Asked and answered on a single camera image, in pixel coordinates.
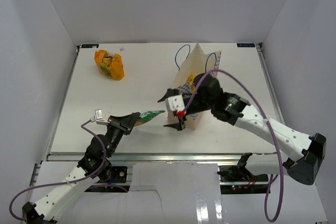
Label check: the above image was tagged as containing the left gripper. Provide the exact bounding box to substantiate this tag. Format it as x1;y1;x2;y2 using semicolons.
106;111;140;157

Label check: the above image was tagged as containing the green Fox's candy bag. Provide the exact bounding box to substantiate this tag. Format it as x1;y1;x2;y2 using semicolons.
134;110;165;126

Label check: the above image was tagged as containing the checkered paper bag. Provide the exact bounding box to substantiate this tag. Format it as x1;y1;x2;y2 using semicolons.
167;42;223;131

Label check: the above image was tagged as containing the orange chips bag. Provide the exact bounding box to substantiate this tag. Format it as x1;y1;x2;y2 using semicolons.
94;50;124;81

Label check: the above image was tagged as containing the yellow M&M's packet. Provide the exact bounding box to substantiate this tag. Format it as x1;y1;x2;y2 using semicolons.
187;75;195;92

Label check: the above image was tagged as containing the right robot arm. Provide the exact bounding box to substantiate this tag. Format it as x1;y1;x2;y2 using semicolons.
160;74;326;185

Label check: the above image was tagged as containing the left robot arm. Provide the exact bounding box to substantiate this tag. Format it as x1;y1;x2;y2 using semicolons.
22;111;141;223

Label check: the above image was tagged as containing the left table corner label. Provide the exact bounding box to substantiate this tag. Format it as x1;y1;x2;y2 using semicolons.
81;44;99;48

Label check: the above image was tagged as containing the black table corner label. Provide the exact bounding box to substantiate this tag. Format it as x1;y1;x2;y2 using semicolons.
237;43;255;48

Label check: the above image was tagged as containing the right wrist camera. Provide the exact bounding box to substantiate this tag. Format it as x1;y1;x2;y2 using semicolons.
165;94;186;116

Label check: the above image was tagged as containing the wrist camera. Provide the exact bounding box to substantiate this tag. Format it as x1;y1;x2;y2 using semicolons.
90;109;109;126
165;94;186;116

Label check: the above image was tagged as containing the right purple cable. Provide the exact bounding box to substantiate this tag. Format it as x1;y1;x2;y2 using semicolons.
181;69;285;222

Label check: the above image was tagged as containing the purple cable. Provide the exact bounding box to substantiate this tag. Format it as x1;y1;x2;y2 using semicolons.
9;120;129;221
181;69;285;222

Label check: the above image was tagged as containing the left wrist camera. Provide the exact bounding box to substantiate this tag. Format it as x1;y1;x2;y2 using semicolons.
90;109;109;126

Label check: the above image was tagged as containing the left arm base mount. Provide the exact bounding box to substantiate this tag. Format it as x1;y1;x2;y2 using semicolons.
86;166;130;193

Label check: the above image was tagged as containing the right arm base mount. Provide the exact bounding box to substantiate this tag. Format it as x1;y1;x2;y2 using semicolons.
217;165;269;195

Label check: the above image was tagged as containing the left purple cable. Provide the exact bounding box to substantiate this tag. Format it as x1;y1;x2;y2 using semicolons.
9;120;129;221

